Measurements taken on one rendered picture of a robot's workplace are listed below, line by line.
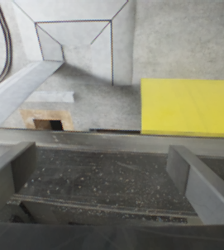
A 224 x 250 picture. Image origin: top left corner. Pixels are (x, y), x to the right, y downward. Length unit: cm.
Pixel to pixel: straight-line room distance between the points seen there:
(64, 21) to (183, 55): 54
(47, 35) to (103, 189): 71
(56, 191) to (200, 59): 79
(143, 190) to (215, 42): 69
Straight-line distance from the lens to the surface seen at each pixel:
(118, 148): 59
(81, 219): 44
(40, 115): 118
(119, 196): 49
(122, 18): 83
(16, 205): 47
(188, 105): 71
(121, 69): 88
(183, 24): 86
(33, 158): 17
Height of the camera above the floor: 83
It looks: 52 degrees down
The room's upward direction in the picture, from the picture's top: 169 degrees counter-clockwise
